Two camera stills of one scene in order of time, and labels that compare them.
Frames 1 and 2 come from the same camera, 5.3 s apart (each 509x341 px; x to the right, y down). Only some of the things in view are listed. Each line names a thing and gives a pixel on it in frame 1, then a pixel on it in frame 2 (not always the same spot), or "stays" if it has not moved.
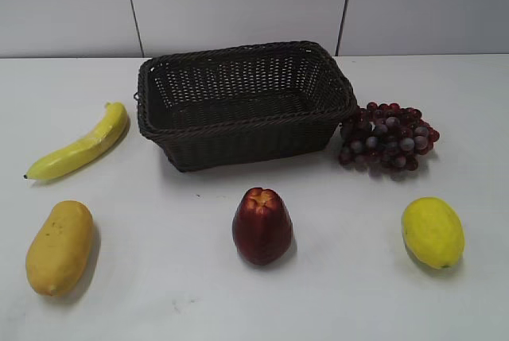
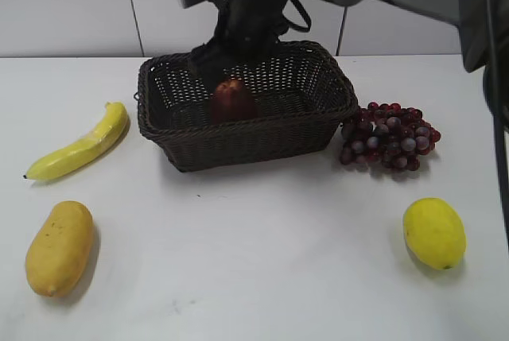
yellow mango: [57, 255] stays
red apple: [262, 226] to [233, 100]
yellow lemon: [433, 232] stays
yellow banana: [102, 141] stays
